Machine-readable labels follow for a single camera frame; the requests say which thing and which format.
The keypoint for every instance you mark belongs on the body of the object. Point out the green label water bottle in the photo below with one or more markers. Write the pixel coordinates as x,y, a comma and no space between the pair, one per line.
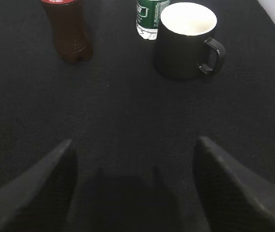
148,17

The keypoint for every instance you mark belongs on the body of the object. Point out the black mug white inside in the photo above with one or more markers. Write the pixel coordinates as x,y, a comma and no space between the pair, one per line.
185,47

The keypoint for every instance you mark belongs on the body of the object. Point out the cola bottle red label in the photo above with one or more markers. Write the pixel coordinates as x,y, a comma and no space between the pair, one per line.
70,37

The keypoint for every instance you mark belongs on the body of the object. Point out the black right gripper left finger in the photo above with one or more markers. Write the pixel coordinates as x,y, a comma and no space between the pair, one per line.
39,199

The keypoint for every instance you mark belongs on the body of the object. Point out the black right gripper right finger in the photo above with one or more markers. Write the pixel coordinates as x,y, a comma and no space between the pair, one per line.
233,198

